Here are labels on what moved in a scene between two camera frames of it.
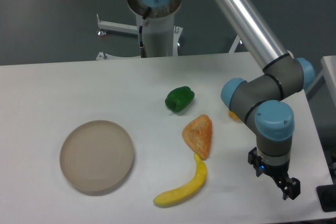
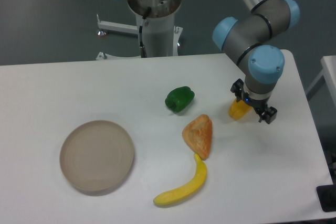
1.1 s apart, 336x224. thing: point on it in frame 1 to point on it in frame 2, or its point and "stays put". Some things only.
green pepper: [179, 98] stays put
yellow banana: [174, 196] stays put
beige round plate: [97, 155] stays put
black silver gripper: [276, 166] to [270, 113]
